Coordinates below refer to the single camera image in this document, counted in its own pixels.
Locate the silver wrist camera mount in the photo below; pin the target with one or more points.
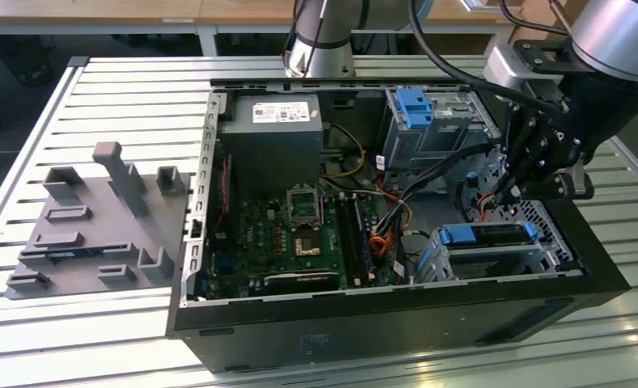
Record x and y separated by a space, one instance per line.
505 64

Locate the grey parts rack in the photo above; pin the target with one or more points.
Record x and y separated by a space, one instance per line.
98 202

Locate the black PC case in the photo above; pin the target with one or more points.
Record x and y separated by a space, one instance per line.
351 335

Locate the hard disk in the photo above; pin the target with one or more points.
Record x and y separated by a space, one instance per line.
486 232

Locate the grey disk bay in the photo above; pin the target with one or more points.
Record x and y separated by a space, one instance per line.
491 260

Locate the wooden desk with white frame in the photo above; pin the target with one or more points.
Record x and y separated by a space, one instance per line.
135 10

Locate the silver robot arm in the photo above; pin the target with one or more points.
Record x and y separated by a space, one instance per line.
616 36

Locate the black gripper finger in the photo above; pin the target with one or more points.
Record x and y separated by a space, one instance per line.
523 149
553 157

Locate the grey optical drive cage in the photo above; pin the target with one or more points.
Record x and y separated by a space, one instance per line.
447 141

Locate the grey power supply unit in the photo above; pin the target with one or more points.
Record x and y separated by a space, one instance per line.
270 153

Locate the black RAM slot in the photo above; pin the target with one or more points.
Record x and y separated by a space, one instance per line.
345 238

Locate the green motherboard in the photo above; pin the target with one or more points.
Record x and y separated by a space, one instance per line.
265 242

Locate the dark RAM stick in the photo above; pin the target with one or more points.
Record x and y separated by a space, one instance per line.
65 254

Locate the black case fan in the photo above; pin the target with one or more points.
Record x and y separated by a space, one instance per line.
466 190

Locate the black graphics card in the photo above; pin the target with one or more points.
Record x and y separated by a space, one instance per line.
302 281

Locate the wooden cabinet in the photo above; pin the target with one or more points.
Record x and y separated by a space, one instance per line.
537 32

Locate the blue drive latch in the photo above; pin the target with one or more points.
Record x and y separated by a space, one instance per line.
413 107

